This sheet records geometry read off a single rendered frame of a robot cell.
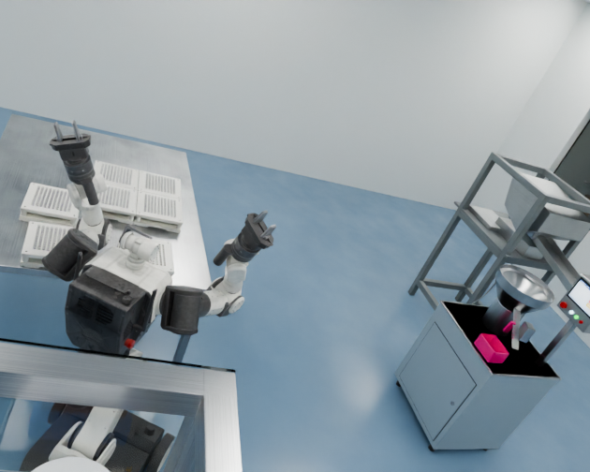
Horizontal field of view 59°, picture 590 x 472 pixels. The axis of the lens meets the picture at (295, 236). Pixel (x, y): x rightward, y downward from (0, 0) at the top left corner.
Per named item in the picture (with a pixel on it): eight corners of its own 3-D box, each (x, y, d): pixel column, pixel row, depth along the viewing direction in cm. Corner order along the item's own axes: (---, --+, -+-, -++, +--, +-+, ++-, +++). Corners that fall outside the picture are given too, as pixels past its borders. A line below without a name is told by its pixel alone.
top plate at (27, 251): (28, 224, 233) (29, 220, 232) (86, 232, 243) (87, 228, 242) (21, 257, 214) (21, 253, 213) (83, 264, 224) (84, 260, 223)
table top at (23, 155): (11, 118, 324) (11, 113, 323) (184, 156, 369) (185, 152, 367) (-55, 266, 207) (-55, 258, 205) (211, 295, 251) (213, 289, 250)
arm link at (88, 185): (93, 156, 182) (101, 183, 189) (62, 167, 177) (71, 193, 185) (105, 172, 175) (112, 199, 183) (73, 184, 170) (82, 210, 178)
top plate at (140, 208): (137, 193, 288) (138, 190, 287) (181, 202, 297) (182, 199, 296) (135, 216, 268) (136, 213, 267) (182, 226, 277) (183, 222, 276)
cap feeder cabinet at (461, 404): (388, 377, 376) (438, 300, 340) (449, 381, 399) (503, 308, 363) (427, 456, 327) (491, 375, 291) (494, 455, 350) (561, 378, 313)
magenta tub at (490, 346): (472, 343, 311) (479, 332, 307) (487, 344, 316) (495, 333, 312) (487, 362, 298) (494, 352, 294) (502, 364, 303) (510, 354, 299)
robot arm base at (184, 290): (203, 332, 178) (190, 337, 167) (169, 326, 181) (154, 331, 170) (210, 288, 179) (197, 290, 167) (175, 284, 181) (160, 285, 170)
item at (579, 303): (517, 349, 323) (578, 272, 293) (529, 350, 327) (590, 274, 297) (539, 378, 305) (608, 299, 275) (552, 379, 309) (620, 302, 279)
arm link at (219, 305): (229, 320, 202) (203, 326, 181) (207, 298, 205) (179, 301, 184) (247, 298, 200) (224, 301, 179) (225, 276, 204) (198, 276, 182)
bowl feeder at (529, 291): (459, 304, 344) (489, 260, 327) (499, 310, 359) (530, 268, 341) (500, 360, 306) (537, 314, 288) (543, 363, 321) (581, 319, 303)
